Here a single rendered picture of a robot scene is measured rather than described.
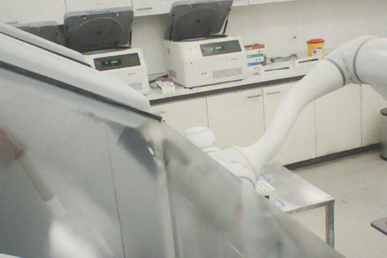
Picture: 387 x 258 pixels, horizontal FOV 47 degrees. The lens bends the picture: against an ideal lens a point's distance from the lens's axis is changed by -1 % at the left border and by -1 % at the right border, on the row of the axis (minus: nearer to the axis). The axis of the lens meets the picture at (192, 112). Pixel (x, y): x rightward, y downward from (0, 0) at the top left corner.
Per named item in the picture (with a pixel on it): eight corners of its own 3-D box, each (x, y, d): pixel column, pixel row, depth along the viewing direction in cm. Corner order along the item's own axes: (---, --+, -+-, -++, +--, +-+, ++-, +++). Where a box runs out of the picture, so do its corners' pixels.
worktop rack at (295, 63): (295, 66, 416) (295, 60, 415) (289, 66, 426) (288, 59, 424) (321, 62, 427) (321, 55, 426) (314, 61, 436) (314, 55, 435)
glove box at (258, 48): (242, 55, 412) (241, 44, 410) (236, 54, 424) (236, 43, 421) (266, 52, 419) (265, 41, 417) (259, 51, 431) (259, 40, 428)
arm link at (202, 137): (176, 180, 126) (193, 197, 114) (170, 127, 122) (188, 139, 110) (211, 171, 129) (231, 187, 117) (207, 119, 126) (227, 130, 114)
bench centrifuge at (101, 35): (78, 107, 330) (63, 12, 314) (70, 94, 387) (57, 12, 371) (151, 95, 348) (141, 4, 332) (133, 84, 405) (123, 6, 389)
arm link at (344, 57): (313, 52, 135) (343, 55, 122) (358, 24, 139) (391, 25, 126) (328, 89, 139) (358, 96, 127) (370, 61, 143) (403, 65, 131)
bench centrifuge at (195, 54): (187, 89, 357) (178, 0, 341) (164, 80, 414) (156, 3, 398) (250, 80, 374) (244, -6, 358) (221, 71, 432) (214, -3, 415)
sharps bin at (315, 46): (314, 63, 427) (312, 40, 422) (303, 61, 443) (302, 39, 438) (329, 60, 433) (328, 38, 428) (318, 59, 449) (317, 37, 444)
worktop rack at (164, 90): (175, 93, 350) (174, 85, 348) (162, 95, 347) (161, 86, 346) (167, 86, 378) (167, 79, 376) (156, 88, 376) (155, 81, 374)
